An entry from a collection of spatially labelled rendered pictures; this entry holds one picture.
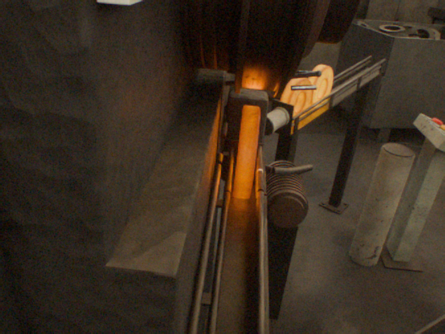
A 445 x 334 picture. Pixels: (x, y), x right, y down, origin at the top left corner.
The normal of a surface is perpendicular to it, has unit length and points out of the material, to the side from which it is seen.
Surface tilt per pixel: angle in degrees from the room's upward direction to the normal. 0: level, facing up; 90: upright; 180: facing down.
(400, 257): 90
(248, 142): 55
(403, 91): 90
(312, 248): 0
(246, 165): 77
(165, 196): 0
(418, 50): 90
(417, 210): 90
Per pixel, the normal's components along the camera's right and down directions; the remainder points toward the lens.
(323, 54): -0.31, 0.43
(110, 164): 0.99, 0.11
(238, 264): 0.07, -0.82
